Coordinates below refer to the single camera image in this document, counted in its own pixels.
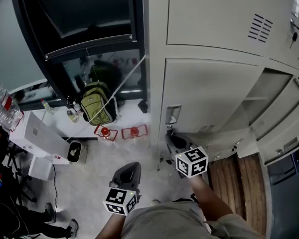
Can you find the white box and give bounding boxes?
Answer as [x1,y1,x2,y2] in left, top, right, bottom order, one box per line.
[8,111,70,181]

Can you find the white pole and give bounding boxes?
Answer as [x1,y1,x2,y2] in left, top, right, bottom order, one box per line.
[64,54,147,142]

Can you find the empty water jug red handle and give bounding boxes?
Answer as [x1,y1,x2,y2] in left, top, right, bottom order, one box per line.
[121,124,149,141]
[93,124,119,143]

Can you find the small clear bottle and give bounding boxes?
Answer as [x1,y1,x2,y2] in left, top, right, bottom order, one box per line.
[73,101,84,116]
[66,109,80,123]

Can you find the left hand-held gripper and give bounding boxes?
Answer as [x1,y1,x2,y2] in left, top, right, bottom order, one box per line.
[102,162,143,217]

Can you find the grey metal locker cabinet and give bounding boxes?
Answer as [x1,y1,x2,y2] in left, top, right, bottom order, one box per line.
[142,0,299,174]

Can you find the black office chair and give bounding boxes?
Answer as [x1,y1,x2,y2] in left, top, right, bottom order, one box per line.
[0,123,38,204]

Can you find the person's grey shirt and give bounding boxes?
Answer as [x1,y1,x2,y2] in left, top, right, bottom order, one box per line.
[119,199,265,239]

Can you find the wooden plank platform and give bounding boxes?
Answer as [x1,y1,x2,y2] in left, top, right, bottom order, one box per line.
[208,152,269,236]

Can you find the small bottle red cap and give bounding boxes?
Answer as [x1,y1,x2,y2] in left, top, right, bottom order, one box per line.
[40,98,56,114]

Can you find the person's left forearm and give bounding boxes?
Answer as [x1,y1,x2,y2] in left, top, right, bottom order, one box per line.
[97,213,127,239]

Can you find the small grey waste bin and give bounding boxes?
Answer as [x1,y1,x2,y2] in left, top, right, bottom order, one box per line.
[66,140,88,164]

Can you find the grey metal locker door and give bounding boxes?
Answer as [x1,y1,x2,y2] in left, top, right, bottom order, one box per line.
[257,106,299,166]
[160,58,264,138]
[248,75,299,141]

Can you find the frosted glass panel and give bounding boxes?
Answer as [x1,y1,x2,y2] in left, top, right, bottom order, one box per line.
[0,0,49,94]

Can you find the clear water bottles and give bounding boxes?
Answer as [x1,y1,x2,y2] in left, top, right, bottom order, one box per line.
[0,83,24,131]

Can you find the person's right forearm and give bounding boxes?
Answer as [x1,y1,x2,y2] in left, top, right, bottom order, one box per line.
[189,174,235,224]

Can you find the black floor cable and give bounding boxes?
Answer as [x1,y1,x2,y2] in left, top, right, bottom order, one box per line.
[51,163,59,213]

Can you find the green backpack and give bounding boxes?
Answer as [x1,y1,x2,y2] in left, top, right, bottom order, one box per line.
[80,81,118,126]

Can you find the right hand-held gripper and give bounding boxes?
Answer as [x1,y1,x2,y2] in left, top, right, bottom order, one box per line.
[165,132,209,179]

